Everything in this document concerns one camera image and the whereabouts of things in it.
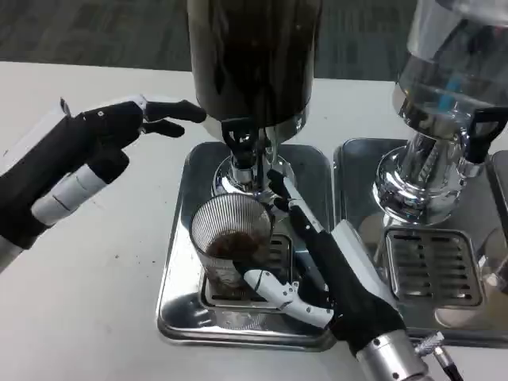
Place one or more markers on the steel drip tray base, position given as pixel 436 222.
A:
pixel 357 190
pixel 178 297
pixel 501 178

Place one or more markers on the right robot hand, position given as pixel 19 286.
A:
pixel 357 301

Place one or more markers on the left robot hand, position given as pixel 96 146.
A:
pixel 79 147

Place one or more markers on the clear ribbed glass cup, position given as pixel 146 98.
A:
pixel 226 222

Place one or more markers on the dark drink dispenser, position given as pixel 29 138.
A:
pixel 254 59

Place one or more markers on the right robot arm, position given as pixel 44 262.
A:
pixel 393 357

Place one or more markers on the steel drip tray grid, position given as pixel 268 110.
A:
pixel 432 266
pixel 282 248

